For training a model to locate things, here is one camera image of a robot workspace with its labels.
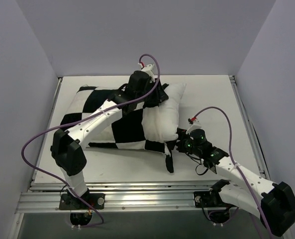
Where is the white pillow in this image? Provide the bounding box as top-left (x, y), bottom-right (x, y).
top-left (142, 83), bottom-right (186, 143)

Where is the black white checkered pillowcase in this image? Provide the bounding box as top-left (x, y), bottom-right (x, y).
top-left (61, 86), bottom-right (177, 173)

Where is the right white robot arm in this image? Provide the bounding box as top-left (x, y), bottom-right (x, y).
top-left (176, 128), bottom-right (295, 237)

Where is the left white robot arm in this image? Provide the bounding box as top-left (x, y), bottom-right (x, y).
top-left (50, 70), bottom-right (168, 209)

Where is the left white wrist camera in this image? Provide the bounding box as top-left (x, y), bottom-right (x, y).
top-left (138, 63), bottom-right (155, 78)

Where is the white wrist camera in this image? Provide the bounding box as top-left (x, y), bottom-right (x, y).
top-left (187, 117), bottom-right (201, 134)
top-left (138, 63), bottom-right (155, 78)

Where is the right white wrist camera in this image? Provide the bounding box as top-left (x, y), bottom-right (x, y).
top-left (187, 117), bottom-right (201, 134)

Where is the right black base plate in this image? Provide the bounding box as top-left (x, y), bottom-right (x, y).
top-left (193, 191), bottom-right (236, 208)

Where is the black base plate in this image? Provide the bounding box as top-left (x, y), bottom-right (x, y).
top-left (193, 191), bottom-right (236, 208)
top-left (59, 192), bottom-right (105, 211)

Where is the right aluminium side rail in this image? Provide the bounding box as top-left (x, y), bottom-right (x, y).
top-left (228, 76), bottom-right (270, 179)

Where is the aluminium side rail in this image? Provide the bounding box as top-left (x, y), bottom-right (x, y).
top-left (32, 77), bottom-right (63, 184)
top-left (228, 76), bottom-right (270, 179)

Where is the left aluminium side rail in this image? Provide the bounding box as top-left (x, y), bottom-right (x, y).
top-left (32, 77), bottom-right (63, 184)

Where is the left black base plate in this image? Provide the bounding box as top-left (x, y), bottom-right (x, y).
top-left (59, 192), bottom-right (105, 211)

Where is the aluminium front frame rail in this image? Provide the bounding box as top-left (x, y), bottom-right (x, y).
top-left (14, 181), bottom-right (286, 214)

